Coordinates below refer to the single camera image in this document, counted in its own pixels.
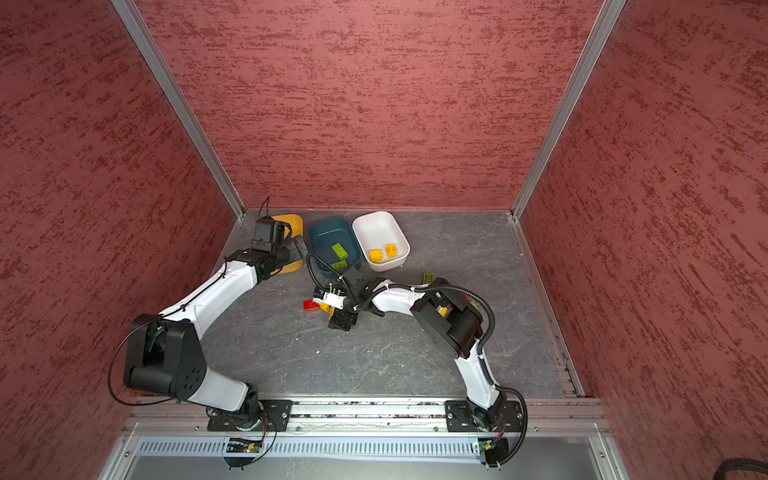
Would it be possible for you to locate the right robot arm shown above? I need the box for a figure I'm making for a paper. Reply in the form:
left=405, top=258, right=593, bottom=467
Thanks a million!
left=310, top=269, right=526, bottom=434

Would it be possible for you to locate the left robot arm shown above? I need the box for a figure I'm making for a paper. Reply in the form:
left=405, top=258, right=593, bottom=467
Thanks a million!
left=119, top=214, right=307, bottom=431

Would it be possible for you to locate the yellow plastic bin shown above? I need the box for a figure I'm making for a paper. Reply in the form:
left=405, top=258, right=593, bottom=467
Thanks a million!
left=274, top=214, right=306, bottom=275

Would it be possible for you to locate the small red brick centre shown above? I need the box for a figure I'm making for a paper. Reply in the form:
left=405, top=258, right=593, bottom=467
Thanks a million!
left=303, top=300, right=321, bottom=312

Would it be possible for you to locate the teal plastic bin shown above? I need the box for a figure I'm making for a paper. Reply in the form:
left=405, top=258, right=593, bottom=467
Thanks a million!
left=308, top=217, right=363, bottom=268

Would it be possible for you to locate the white plastic bin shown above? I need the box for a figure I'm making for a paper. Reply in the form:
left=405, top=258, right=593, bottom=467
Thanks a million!
left=352, top=211, right=411, bottom=272

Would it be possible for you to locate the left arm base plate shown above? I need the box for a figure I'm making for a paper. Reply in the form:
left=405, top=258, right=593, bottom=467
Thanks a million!
left=206, top=399, right=294, bottom=434

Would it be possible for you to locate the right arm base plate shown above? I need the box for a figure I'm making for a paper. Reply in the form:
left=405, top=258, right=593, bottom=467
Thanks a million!
left=444, top=399, right=524, bottom=433

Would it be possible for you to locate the left corner aluminium post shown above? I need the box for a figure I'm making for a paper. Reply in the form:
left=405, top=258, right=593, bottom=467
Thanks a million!
left=111, top=0, right=247, bottom=220

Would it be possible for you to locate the corner aluminium post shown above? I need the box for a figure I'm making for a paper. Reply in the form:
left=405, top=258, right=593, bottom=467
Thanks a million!
left=111, top=0, right=247, bottom=220
left=511, top=0, right=626, bottom=223

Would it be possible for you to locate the aluminium front rail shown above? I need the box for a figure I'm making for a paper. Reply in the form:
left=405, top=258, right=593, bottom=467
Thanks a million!
left=121, top=396, right=611, bottom=437

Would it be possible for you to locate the right corner aluminium post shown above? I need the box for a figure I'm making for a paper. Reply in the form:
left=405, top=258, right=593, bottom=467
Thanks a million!
left=511, top=0, right=626, bottom=223

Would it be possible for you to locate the black cable bottom right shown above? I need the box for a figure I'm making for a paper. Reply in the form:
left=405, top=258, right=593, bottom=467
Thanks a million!
left=711, top=457, right=768, bottom=480

